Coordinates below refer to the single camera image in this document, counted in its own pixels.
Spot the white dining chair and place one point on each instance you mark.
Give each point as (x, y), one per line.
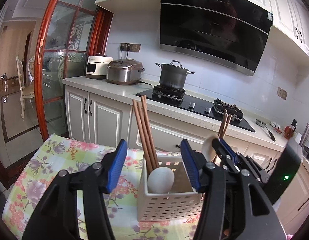
(27, 92)

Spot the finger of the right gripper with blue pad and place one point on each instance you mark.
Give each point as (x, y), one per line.
(228, 157)

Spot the white ceramic spoon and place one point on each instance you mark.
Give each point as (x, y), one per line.
(207, 149)
(161, 180)

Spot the wall light switch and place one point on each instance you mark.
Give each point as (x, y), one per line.
(282, 93)

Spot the dark stock pot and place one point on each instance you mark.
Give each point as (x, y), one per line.
(173, 75)

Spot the silver pressure cooker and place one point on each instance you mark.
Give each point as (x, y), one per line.
(124, 71)

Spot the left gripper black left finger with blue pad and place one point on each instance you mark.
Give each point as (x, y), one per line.
(56, 217)

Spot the white perforated utensil basket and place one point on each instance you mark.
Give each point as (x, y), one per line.
(181, 202)

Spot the black range hood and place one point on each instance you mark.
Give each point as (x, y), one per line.
(232, 33)

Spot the floral tablecloth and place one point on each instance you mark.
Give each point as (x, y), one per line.
(58, 153)

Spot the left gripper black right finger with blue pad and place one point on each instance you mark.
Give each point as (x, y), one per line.
(234, 206)

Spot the red jar on counter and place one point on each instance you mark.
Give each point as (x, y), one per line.
(290, 129)

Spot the white rice cooker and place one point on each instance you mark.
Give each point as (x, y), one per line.
(97, 66)

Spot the red framed glass door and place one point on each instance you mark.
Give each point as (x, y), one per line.
(70, 32)

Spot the brown wooden chopstick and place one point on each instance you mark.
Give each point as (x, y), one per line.
(141, 133)
(220, 132)
(229, 117)
(146, 118)
(146, 136)

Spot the small metal ladle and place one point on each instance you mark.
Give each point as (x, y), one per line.
(263, 125)

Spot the wall power socket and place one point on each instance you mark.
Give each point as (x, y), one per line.
(130, 47)

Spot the black gas stove top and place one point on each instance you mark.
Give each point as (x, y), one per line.
(215, 110)

